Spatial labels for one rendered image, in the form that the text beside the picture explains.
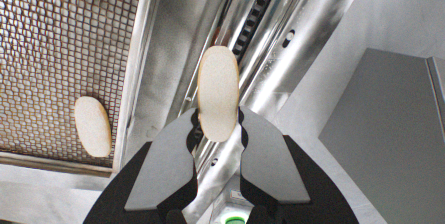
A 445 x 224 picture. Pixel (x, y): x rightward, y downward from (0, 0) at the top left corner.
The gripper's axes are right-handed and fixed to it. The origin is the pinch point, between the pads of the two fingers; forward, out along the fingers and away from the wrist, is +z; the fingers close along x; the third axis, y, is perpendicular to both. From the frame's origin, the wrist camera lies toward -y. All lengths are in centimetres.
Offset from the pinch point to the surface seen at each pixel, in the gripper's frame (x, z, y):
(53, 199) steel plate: -49, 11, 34
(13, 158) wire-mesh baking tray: -28.3, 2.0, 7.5
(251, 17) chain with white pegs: 4.4, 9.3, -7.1
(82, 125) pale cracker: -16.2, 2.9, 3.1
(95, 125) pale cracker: -14.6, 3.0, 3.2
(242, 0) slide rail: 3.2, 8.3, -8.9
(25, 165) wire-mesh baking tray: -26.5, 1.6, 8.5
